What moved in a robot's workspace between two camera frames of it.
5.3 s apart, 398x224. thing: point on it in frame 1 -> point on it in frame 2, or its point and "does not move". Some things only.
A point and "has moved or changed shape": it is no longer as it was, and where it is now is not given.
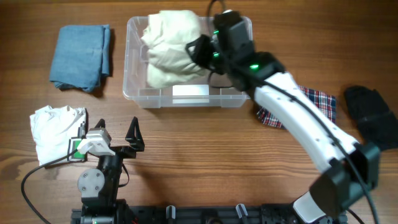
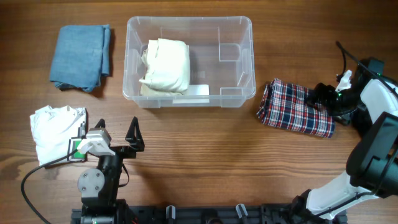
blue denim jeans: [81, 56] does not move
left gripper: [135, 140] does not move
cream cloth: [166, 35] has moved or changed shape
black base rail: [261, 214] does not move
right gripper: [204, 53] -> [342, 116]
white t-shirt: [53, 127] does not move
